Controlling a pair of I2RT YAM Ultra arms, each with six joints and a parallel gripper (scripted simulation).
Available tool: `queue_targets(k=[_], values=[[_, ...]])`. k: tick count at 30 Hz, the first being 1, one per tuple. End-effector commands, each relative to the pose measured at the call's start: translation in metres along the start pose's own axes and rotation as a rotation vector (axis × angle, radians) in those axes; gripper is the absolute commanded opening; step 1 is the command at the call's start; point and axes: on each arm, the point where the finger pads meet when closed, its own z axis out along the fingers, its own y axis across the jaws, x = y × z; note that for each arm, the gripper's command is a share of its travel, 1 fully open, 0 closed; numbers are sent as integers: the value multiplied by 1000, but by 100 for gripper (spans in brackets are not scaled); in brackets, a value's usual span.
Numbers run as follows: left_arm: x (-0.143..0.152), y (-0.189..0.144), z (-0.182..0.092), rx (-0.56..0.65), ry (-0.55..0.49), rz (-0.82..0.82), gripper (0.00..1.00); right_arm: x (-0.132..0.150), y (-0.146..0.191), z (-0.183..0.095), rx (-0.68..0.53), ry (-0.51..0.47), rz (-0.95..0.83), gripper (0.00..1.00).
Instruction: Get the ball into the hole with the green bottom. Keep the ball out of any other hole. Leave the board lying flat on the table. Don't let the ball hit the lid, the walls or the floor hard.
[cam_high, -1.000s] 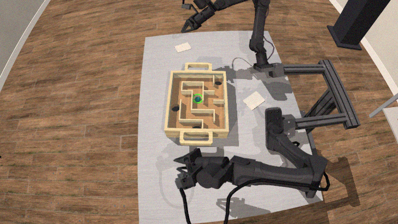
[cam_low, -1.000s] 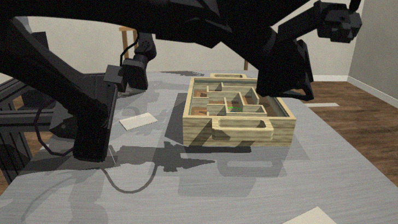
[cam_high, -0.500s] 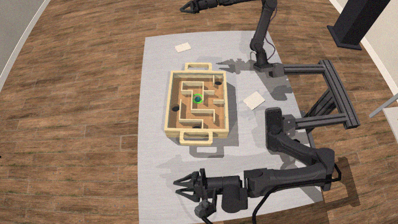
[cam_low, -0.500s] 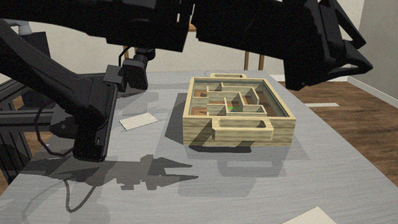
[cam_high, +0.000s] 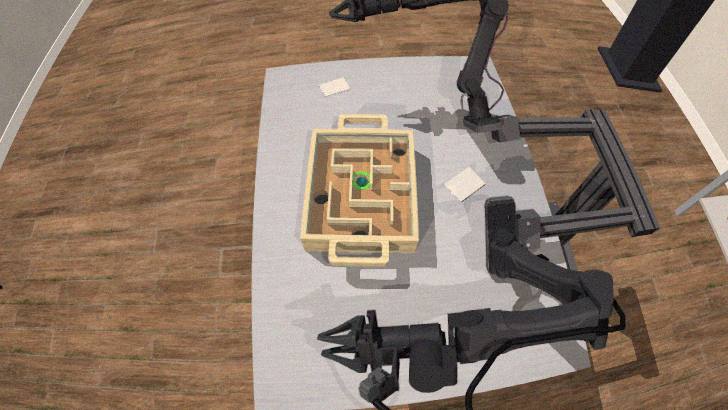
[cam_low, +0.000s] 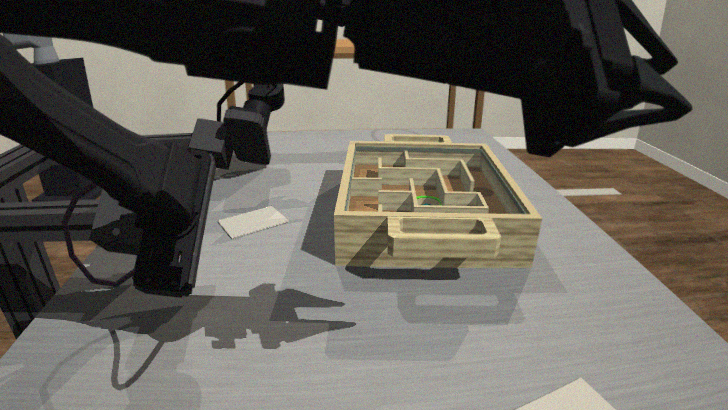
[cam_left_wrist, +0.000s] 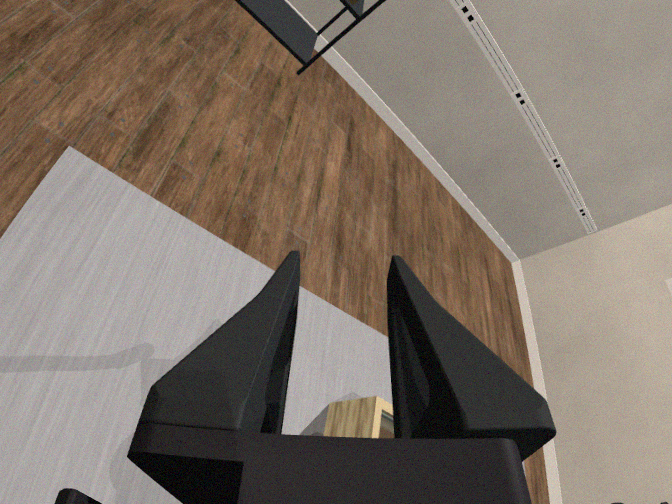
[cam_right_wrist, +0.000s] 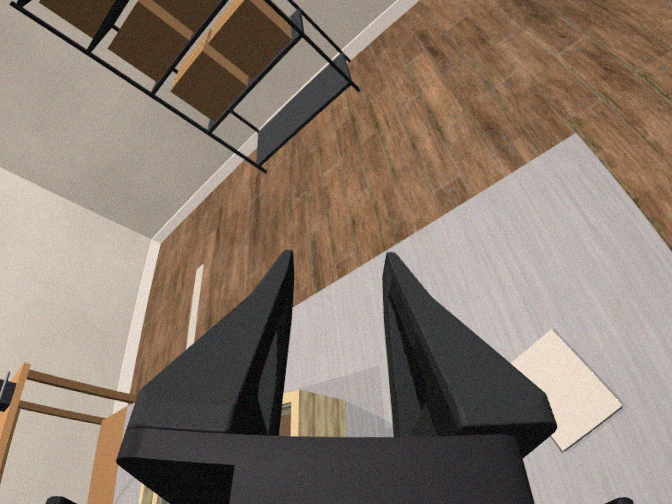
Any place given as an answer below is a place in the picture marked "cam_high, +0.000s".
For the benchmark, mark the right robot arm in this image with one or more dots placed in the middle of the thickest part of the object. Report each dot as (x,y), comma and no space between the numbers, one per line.
(494,12)

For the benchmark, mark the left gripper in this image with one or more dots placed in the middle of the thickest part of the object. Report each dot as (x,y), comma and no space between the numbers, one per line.
(379,346)

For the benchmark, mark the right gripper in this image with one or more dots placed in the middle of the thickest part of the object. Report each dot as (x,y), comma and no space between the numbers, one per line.
(364,8)

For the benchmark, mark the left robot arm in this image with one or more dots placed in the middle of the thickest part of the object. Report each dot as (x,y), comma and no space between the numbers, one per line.
(480,332)

